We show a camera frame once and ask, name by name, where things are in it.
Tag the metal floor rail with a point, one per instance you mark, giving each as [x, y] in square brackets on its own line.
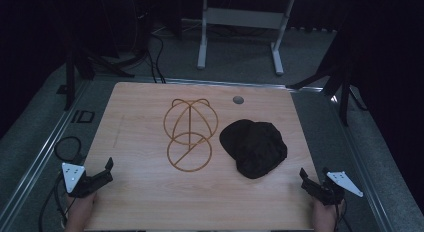
[363, 165]
[40, 158]

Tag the person's left hand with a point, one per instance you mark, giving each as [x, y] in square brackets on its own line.
[81, 210]

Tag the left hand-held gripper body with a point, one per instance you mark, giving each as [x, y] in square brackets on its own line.
[73, 176]

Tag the grey round table grommet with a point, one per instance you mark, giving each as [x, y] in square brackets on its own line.
[238, 100]

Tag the black tripod stand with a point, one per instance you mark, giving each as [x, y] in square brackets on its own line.
[340, 75]
[83, 68]

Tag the person's right hand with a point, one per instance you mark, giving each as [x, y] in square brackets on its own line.
[324, 217]

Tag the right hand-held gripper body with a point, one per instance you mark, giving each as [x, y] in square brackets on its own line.
[333, 190]

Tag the white desk frame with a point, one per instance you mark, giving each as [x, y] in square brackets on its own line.
[243, 18]

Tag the black cap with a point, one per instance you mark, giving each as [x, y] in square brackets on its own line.
[255, 148]

